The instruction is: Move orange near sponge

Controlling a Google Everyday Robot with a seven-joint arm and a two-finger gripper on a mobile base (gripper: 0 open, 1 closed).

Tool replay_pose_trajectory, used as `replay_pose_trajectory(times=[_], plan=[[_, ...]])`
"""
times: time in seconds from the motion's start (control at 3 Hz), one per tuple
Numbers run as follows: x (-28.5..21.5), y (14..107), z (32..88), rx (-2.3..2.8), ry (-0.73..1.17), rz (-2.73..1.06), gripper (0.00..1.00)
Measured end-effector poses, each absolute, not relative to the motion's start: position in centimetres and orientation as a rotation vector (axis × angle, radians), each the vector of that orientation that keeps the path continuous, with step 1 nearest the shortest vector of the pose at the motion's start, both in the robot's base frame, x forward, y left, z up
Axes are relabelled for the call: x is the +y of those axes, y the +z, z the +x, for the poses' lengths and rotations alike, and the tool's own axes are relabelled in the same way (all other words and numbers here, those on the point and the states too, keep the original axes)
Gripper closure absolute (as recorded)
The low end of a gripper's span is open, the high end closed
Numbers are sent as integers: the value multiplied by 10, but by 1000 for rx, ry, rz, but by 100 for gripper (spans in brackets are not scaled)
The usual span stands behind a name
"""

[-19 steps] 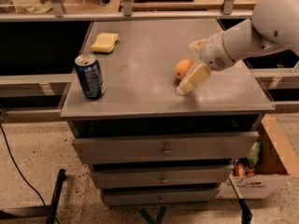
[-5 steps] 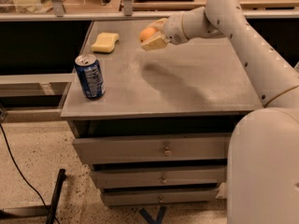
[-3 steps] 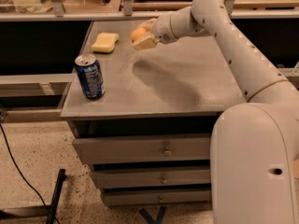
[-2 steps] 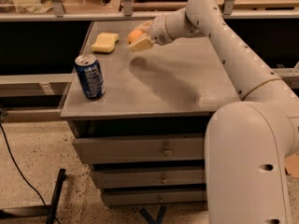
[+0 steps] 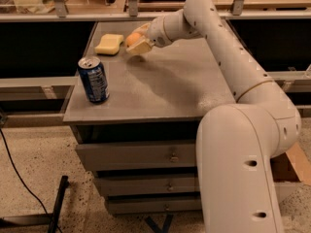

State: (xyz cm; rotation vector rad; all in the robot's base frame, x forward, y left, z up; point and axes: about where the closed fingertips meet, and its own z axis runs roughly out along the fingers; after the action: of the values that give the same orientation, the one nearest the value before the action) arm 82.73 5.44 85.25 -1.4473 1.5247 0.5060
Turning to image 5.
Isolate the black metal floor stand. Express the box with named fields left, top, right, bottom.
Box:
left=0, top=175, right=70, bottom=233

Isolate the top grey drawer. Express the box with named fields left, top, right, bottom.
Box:
left=76, top=141, right=196, bottom=171

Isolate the yellow sponge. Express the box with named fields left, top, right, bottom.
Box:
left=94, top=34, right=123, bottom=55

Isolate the orange fruit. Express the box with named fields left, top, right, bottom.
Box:
left=125, top=32, right=142, bottom=47

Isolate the black floor cable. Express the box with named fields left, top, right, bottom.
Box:
left=0, top=128, right=62, bottom=233

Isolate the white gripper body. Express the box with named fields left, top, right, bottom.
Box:
left=146, top=17, right=172, bottom=48

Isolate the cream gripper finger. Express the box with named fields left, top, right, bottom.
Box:
left=133, top=22, right=151, bottom=35
left=126, top=38, right=155, bottom=55

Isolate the grey drawer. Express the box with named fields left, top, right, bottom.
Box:
left=105, top=196, right=201, bottom=215
left=94, top=174, right=199, bottom=196
left=76, top=141, right=196, bottom=171

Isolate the bottom grey drawer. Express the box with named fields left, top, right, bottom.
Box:
left=105, top=196, right=201, bottom=215

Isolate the middle grey drawer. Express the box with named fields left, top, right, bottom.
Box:
left=94, top=174, right=199, bottom=196

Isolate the metal railing frame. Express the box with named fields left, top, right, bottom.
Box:
left=0, top=0, right=311, bottom=22

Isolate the blue soda can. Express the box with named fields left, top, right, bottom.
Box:
left=78, top=56, right=109, bottom=103

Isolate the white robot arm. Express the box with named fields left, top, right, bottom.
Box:
left=125, top=0, right=301, bottom=233

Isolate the grey drawer cabinet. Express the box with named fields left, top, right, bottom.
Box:
left=62, top=18, right=237, bottom=216

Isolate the cardboard box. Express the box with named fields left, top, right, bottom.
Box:
left=270, top=141, right=311, bottom=204

